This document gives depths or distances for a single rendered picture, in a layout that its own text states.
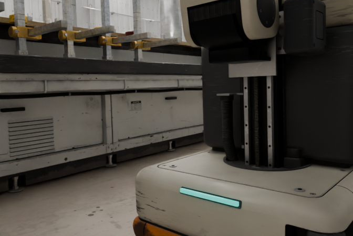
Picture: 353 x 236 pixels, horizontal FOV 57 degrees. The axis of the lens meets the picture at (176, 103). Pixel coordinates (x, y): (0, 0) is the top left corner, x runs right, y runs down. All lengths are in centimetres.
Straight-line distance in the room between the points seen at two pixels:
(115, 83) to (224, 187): 129
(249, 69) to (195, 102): 197
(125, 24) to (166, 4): 468
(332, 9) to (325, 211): 56
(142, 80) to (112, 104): 27
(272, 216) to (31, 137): 149
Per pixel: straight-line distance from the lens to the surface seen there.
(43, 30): 158
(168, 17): 723
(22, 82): 170
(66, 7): 184
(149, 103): 252
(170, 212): 96
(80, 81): 186
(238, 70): 104
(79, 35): 180
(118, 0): 1181
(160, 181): 97
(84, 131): 215
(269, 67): 99
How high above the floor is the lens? 53
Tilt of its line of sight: 3 degrees down
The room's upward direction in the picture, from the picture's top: 2 degrees counter-clockwise
